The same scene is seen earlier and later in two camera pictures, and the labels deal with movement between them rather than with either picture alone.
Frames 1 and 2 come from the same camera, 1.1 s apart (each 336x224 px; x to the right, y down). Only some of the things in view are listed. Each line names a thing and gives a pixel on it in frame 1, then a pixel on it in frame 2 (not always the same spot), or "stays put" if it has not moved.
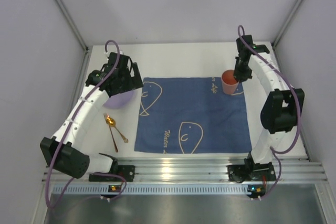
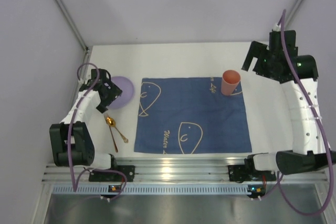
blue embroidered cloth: x=190 y=115 stays put
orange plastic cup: x=229 y=84 stays put
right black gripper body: x=243 y=74 to x=256 y=60
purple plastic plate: x=121 y=100 stays put
